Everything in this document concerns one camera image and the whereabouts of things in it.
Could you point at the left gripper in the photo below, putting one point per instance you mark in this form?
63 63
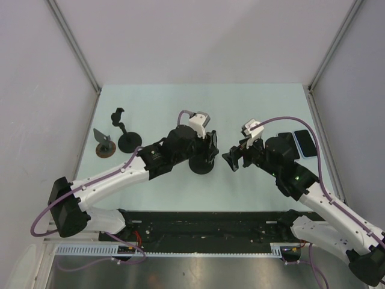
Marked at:
201 142

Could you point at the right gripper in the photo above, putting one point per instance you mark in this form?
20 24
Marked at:
237 152

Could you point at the black phone stand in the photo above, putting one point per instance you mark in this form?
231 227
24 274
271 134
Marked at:
201 164
128 141

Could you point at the blue-cased smartphone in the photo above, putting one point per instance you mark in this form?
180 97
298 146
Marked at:
306 143

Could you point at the rusty round phone stand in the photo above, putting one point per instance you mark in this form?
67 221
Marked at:
106 147

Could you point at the black smartphone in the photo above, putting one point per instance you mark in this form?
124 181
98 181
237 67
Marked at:
212 149

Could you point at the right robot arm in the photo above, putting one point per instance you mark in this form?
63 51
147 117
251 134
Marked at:
345 234

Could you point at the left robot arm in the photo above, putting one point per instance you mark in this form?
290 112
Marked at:
72 204

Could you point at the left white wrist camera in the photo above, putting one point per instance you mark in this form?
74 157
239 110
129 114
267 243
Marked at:
198 123

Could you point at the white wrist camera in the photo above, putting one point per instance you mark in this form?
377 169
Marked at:
198 123
252 130

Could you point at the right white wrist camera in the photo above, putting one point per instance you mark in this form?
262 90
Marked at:
252 130

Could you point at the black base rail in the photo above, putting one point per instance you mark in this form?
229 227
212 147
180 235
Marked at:
211 232

